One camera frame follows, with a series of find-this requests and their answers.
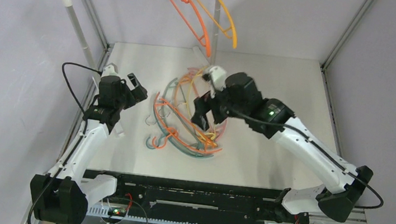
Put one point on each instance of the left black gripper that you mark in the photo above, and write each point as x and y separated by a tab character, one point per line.
135	95

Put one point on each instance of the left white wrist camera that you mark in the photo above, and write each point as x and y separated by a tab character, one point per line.
110	70

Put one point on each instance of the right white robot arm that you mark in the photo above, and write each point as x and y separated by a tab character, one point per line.
237	96

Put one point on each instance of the pale yellow wire-hook hanger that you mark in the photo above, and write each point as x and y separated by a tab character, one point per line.
201	86

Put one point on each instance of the pink wire-hook hanger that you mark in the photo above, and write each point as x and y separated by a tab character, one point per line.
223	129

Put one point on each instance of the left small circuit board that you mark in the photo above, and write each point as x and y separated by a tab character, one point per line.
116	212

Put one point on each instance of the light orange wire-hook hanger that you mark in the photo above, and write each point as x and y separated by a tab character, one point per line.
192	128

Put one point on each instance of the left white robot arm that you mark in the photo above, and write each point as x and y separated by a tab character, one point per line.
60	196

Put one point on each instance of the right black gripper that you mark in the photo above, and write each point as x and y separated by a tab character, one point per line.
212	103

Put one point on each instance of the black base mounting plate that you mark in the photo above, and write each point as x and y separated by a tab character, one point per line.
181	201

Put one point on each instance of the orange plastic hanger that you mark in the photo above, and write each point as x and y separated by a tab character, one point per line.
192	18
178	123

